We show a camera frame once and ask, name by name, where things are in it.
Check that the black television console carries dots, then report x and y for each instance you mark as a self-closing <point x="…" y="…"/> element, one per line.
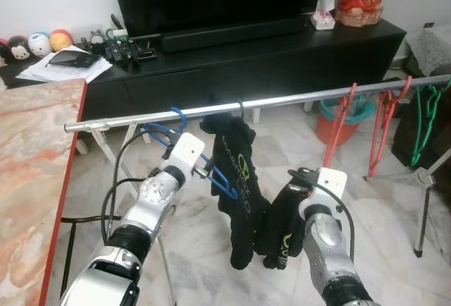
<point x="296" y="66"/>

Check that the black clothes hanger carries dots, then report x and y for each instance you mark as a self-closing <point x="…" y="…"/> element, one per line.
<point x="242" y="107"/>

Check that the orange round toy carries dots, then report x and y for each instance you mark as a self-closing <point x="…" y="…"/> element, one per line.
<point x="61" y="40"/>

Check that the white paper sheets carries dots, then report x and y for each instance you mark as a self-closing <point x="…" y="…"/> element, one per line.
<point x="42" y="73"/>

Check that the orange waste bin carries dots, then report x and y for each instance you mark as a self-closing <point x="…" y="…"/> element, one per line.
<point x="350" y="135"/>

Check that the white round toy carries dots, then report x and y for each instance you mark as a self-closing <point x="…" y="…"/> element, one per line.
<point x="39" y="44"/>

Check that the grey lace cloth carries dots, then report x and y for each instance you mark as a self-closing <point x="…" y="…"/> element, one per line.
<point x="430" y="49"/>

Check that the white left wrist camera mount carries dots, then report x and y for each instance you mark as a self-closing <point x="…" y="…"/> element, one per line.
<point x="184" y="152"/>

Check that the black shirt green logo print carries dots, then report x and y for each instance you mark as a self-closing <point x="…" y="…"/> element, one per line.
<point x="285" y="228"/>
<point x="236" y="165"/>

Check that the green plastic clothes hanger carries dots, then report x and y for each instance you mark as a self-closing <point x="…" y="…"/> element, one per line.
<point x="421" y="130"/>

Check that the white pink tissue box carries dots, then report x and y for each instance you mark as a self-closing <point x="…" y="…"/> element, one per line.
<point x="323" y="17"/>

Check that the blue plastic clothes hanger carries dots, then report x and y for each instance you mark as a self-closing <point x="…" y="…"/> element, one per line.
<point x="227" y="186"/>

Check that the silver metal clothes rack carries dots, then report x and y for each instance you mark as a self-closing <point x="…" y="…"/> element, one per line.
<point x="282" y="99"/>

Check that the teal bin liner bag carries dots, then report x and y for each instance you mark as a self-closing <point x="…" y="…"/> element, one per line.
<point x="363" y="108"/>

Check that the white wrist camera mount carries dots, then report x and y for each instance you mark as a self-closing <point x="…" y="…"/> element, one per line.
<point x="331" y="186"/>
<point x="184" y="152"/>

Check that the black pouch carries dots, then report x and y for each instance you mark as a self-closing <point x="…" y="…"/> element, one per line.
<point x="70" y="58"/>

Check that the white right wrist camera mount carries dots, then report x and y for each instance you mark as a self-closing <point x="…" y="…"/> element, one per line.
<point x="331" y="186"/>

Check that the marble pattern folding table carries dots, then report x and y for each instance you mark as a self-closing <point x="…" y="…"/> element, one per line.
<point x="35" y="179"/>

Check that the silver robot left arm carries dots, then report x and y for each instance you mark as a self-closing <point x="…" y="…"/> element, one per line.
<point x="148" y="207"/>

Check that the black mouse plush toy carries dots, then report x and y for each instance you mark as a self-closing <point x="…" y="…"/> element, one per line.
<point x="19" y="49"/>

